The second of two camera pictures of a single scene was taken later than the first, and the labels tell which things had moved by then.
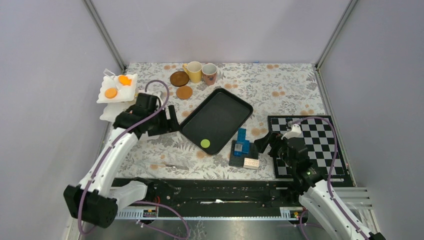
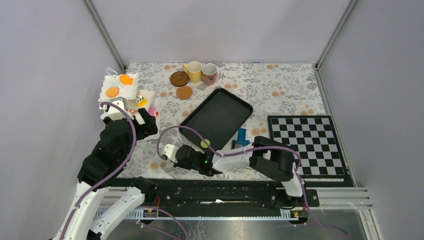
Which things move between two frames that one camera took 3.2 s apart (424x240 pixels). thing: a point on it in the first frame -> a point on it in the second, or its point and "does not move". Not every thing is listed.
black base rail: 219,194 does not move
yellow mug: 193,69 does not move
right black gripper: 273,139 -> 179,164
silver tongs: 156,166 -> 159,164
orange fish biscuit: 125,80 does not move
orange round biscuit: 111,93 does not move
